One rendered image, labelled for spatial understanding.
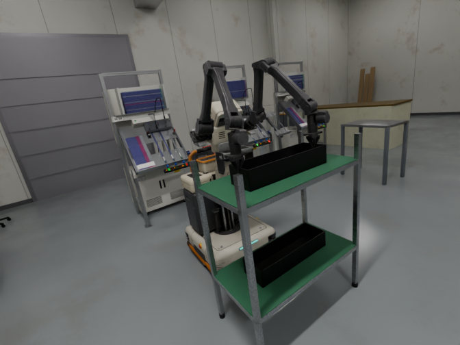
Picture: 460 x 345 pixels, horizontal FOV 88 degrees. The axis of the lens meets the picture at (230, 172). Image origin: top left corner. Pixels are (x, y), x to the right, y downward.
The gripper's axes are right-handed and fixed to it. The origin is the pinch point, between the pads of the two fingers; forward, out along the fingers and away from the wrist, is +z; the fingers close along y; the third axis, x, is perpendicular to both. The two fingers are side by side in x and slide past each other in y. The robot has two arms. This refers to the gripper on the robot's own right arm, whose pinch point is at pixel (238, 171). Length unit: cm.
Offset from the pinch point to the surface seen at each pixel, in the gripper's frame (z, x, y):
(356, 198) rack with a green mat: 35, -18, 73
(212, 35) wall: -209, 496, 288
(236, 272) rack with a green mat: 69, 15, -2
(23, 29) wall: -208, 486, -100
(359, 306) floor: 104, -27, 61
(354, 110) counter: 17, 207, 442
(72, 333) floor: 104, 79, -102
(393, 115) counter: 31, 136, 454
